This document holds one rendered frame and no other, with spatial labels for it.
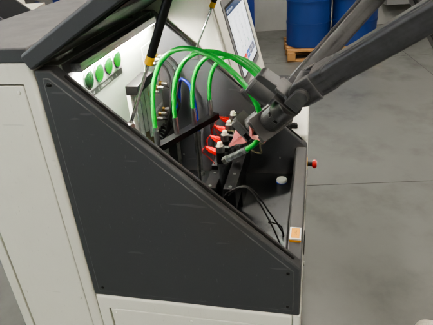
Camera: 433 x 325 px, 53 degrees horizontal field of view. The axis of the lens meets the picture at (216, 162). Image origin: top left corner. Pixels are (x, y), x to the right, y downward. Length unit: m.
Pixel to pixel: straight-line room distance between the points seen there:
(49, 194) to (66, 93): 0.29
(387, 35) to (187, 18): 0.89
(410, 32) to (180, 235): 0.67
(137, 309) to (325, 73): 0.83
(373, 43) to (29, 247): 1.01
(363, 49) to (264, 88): 0.23
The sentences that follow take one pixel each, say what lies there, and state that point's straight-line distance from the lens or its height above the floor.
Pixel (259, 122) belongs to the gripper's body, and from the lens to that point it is 1.07.
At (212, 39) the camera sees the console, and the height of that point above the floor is 1.34.
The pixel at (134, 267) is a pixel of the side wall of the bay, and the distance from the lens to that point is 1.23.
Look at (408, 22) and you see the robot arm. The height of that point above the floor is 1.53.
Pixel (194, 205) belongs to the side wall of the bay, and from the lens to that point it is 1.04.
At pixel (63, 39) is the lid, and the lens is 0.95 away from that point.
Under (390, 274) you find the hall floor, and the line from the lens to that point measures 2.58.
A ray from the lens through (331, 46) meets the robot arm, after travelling 1.25.
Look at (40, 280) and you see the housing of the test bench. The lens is 1.42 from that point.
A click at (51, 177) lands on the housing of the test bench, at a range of 1.15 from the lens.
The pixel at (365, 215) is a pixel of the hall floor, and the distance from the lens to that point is 2.96.
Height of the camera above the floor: 1.71
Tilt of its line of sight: 29 degrees down
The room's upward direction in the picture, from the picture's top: 4 degrees counter-clockwise
